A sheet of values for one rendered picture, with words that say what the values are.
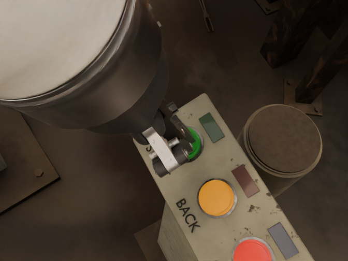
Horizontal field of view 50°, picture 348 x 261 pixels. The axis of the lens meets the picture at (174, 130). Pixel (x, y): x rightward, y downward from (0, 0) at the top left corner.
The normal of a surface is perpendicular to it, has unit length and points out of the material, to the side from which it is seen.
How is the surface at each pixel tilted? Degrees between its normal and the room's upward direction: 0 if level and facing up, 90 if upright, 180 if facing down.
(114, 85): 85
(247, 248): 20
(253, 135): 0
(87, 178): 0
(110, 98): 88
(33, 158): 0
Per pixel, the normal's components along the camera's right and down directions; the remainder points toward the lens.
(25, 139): 0.07, -0.40
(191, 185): -0.24, -0.23
